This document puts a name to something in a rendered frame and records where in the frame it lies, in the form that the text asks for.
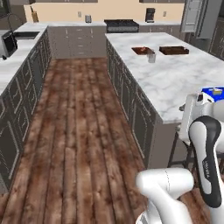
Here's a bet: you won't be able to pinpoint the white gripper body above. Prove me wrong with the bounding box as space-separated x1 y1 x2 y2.
178 94 203 146

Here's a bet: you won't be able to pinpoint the empty brown tray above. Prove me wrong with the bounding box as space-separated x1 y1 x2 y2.
158 45 190 56

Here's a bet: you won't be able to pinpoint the pale fridge door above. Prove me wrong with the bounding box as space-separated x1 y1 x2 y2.
179 0 208 34

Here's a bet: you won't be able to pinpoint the grey fridge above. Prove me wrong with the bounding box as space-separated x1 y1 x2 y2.
195 0 224 40

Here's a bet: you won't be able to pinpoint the blue box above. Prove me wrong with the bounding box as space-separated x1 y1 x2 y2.
201 86 224 103

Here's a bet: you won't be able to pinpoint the dark metal stool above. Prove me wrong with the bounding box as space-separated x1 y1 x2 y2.
167 130 200 177

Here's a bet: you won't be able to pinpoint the dark island cupboards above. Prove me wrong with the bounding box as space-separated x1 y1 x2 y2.
105 38 161 170

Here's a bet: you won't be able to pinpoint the grey metal cup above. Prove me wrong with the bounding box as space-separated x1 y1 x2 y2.
147 52 157 64

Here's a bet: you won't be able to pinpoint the dark tall cabinet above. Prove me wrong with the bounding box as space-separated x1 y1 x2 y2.
207 17 224 61

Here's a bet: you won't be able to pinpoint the grey cupboards beside hob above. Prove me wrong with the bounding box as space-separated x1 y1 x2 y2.
138 24 186 41

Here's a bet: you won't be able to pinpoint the black coffee machine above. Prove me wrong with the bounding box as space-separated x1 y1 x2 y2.
144 7 157 24

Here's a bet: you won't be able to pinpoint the black hob with oven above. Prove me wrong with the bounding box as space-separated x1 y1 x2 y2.
103 18 140 34

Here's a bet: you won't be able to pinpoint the grey drawer run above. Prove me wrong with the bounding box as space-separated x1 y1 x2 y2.
47 25 108 60

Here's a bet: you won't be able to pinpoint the dark cupboard run under sink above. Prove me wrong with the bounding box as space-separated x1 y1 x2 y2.
0 28 53 194

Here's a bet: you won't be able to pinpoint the sink basin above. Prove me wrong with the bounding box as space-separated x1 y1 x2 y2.
13 31 41 40

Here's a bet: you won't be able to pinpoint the wooden knife block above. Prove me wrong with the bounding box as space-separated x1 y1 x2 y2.
30 6 39 24

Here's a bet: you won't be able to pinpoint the black and silver appliance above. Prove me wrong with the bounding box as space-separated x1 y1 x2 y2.
0 29 18 60

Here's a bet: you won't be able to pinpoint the dark curved tap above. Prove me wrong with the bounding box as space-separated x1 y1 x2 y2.
6 12 25 32

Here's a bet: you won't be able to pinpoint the dark wall cupboards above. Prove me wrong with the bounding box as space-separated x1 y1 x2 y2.
8 0 99 6

